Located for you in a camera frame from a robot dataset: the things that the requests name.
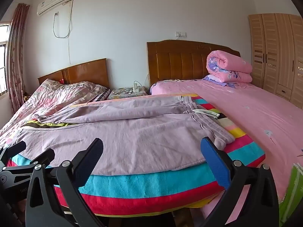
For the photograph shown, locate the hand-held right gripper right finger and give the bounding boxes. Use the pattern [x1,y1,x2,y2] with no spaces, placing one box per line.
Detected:
[200,137,280,227]

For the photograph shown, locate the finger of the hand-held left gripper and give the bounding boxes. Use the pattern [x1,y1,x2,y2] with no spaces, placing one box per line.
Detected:
[0,141,27,163]
[0,148,55,187]

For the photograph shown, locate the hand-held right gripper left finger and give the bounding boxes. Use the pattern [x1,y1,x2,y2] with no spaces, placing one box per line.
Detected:
[25,138,105,227]

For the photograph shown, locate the light purple pants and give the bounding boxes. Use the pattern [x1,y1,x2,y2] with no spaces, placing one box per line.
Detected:
[11,95,236,176]

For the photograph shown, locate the colourful striped blanket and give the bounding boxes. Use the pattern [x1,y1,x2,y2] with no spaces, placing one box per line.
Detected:
[6,93,267,218]

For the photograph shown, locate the plaid bed sheet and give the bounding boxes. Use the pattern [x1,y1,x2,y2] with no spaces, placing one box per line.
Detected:
[95,89,111,102]

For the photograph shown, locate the nightstand with floral cover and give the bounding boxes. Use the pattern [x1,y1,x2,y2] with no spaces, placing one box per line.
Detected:
[107,86,149,100]

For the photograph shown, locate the green cardboard box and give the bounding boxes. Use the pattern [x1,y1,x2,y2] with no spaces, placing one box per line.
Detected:
[278,163,303,227]

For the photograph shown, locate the plain brown wooden headboard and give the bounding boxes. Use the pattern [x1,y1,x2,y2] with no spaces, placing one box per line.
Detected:
[38,58,110,89]

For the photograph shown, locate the pink floral curtain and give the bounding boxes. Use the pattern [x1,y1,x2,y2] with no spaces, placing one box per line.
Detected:
[6,3,31,114]

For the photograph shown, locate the folded pink floral quilt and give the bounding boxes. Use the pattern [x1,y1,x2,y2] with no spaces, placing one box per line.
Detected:
[206,50,253,84]

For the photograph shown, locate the padded brown wooden headboard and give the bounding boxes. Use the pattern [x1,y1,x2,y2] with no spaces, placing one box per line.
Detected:
[146,39,241,88]

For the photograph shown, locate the white air conditioner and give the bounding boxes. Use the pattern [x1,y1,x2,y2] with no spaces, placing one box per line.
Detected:
[37,0,75,17]

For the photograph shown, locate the white air conditioner cable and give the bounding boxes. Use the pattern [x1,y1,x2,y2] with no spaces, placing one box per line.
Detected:
[52,0,74,64]

